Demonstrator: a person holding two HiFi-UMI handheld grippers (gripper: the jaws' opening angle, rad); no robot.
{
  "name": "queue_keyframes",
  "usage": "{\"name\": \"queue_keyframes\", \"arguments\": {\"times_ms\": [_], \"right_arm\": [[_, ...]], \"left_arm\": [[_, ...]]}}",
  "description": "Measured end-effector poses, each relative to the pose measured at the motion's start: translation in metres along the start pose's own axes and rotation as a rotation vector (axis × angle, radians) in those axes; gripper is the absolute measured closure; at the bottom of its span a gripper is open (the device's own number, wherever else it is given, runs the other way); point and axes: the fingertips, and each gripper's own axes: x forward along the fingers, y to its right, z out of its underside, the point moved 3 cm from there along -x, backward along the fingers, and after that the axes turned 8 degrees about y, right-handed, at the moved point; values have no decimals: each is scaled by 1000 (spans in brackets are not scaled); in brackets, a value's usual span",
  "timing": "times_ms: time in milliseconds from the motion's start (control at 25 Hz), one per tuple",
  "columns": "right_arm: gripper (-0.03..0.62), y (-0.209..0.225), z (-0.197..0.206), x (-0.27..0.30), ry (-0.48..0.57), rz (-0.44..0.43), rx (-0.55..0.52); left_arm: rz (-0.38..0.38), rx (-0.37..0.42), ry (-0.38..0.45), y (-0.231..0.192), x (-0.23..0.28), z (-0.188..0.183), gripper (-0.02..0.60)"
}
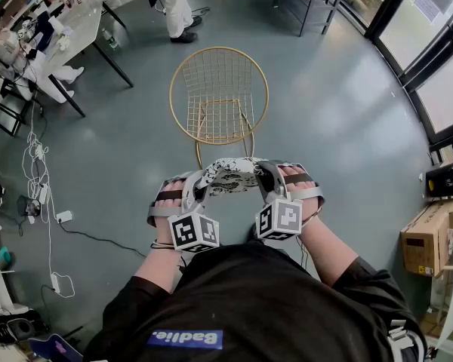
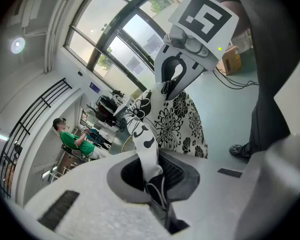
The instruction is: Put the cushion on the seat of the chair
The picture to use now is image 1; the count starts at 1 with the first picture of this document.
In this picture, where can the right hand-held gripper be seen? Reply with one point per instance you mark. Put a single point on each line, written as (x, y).
(287, 219)

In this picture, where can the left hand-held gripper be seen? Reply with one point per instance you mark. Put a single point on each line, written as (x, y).
(185, 232)

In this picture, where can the white black floral fabric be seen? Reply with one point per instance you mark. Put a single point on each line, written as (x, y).
(230, 177)

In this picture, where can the person's right forearm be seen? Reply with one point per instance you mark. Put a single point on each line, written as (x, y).
(328, 251)

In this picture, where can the person's left forearm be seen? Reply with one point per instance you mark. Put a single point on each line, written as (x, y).
(158, 266)

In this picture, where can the person's right hand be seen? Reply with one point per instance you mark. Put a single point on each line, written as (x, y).
(294, 170)

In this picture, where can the person's left hand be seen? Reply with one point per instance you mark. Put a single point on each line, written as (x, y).
(170, 203)

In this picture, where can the black wrist band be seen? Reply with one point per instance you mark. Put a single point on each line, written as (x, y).
(162, 244)

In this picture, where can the person's black shirt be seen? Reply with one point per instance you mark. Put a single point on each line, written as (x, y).
(249, 296)

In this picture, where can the white power adapter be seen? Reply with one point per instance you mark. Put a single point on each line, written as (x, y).
(64, 216)

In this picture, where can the brown cardboard box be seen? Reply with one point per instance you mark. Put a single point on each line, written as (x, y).
(423, 247)

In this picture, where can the white power strip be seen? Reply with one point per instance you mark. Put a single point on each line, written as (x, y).
(56, 283)

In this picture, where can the black floor device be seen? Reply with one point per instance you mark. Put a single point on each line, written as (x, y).
(29, 206)

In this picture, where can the black and yellow case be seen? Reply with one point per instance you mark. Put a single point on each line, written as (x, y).
(443, 181)

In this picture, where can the clear plastic bottle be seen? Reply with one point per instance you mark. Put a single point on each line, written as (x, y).
(110, 39)

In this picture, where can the teal cup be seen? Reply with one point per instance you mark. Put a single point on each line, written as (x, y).
(4, 258)

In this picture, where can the white table with black legs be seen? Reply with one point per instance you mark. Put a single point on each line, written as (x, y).
(79, 25)

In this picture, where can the black stool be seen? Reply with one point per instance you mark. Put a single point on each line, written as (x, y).
(7, 108)

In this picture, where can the blue purple board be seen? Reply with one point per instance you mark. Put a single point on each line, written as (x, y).
(56, 349)

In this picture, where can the black speaker device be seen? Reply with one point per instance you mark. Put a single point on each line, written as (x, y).
(19, 326)

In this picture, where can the black glass door frame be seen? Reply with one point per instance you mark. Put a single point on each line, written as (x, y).
(411, 79)

